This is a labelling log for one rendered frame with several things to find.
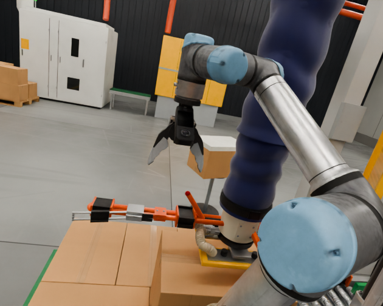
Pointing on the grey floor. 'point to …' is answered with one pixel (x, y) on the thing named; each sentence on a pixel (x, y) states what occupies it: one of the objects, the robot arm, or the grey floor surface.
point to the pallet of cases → (10, 84)
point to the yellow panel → (163, 77)
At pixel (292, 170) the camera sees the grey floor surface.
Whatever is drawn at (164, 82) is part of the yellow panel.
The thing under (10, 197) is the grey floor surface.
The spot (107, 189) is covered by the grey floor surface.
